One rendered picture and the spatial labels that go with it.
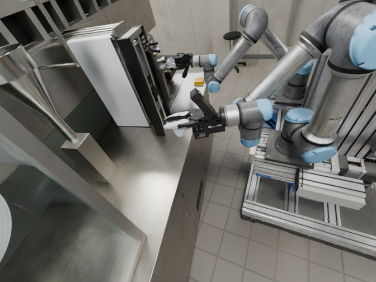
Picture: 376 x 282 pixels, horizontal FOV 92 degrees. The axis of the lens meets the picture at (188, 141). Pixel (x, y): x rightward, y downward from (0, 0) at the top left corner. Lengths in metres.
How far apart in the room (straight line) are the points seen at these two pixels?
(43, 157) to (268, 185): 1.51
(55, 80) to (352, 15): 1.15
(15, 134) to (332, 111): 0.80
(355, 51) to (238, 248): 1.43
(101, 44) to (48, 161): 0.69
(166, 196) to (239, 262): 0.96
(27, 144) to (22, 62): 0.37
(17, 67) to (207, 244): 1.54
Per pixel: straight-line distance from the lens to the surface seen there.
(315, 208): 1.67
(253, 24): 1.14
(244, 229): 1.72
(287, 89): 1.44
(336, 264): 1.81
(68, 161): 1.19
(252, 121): 0.65
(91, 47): 1.04
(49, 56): 1.16
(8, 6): 1.13
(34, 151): 0.41
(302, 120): 0.92
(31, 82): 0.74
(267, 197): 1.61
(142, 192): 0.91
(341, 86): 0.71
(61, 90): 1.16
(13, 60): 0.72
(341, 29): 0.67
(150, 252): 0.80
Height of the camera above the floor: 1.64
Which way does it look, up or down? 46 degrees down
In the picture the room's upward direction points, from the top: 15 degrees counter-clockwise
